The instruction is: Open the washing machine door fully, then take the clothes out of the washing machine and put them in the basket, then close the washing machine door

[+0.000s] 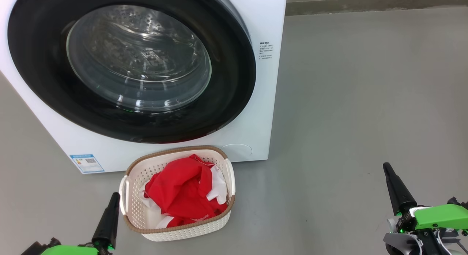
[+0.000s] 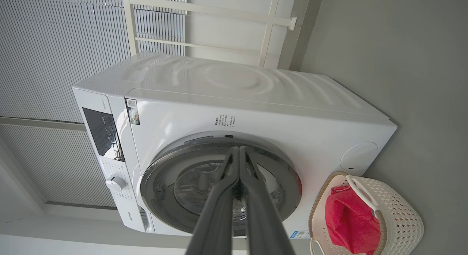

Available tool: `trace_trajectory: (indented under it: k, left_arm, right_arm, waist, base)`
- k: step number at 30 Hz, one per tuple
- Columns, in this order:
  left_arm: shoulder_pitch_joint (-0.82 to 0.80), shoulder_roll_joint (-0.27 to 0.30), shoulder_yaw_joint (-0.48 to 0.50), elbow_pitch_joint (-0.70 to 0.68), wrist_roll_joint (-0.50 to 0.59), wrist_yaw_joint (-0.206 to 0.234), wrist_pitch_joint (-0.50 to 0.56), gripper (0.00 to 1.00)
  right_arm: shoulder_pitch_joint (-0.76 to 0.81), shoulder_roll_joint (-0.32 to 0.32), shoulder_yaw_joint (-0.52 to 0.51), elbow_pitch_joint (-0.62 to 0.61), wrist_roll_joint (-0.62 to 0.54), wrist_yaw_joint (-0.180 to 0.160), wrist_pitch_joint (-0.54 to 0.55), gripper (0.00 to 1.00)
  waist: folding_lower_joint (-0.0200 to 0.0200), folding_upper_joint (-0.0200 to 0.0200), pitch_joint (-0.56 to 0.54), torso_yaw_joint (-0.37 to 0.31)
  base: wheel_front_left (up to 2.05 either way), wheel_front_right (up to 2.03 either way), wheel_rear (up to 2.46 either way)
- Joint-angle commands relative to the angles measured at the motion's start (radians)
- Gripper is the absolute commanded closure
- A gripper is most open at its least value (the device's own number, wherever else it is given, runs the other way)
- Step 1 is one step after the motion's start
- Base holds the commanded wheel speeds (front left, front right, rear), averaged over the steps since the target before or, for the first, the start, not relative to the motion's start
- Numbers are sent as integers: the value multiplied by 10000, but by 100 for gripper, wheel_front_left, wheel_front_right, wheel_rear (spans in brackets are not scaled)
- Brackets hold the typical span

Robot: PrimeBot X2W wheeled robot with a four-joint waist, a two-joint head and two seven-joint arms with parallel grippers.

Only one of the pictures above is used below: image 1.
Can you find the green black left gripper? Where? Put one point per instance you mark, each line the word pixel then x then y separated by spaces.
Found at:
pixel 69 250

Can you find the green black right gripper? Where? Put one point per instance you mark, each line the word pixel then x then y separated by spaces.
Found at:
pixel 440 217

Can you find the red and white garment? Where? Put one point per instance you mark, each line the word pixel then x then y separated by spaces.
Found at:
pixel 179 189

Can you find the black round glass washer door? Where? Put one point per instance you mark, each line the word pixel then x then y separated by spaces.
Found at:
pixel 36 64

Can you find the white front-load washing machine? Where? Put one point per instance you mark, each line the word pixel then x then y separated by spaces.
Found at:
pixel 109 155

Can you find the cream laundry basket brown rim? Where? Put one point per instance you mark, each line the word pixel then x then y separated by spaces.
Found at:
pixel 190 231

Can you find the blue energy label sticker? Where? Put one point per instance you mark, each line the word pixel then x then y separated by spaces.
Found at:
pixel 87 163

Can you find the white grey wrist camera mount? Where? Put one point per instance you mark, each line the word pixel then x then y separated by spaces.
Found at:
pixel 398 244

